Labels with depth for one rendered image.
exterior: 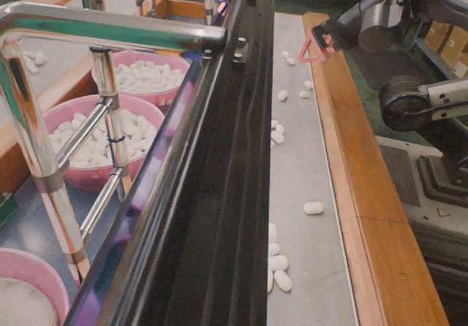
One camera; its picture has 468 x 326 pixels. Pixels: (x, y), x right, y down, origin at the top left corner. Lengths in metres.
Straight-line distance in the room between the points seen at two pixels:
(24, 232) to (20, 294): 0.17
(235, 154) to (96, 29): 0.13
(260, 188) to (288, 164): 0.54
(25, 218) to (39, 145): 0.42
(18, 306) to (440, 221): 1.04
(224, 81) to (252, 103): 0.04
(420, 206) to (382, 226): 0.56
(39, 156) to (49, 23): 0.13
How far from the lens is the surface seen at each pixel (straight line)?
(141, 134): 0.78
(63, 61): 1.13
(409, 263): 0.60
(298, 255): 0.57
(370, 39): 0.65
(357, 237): 0.60
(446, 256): 1.25
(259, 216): 0.17
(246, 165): 0.17
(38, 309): 0.56
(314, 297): 0.54
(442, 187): 1.23
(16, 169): 0.79
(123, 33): 0.24
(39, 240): 0.70
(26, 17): 0.26
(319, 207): 0.62
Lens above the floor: 1.20
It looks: 39 degrees down
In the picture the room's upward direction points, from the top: 7 degrees clockwise
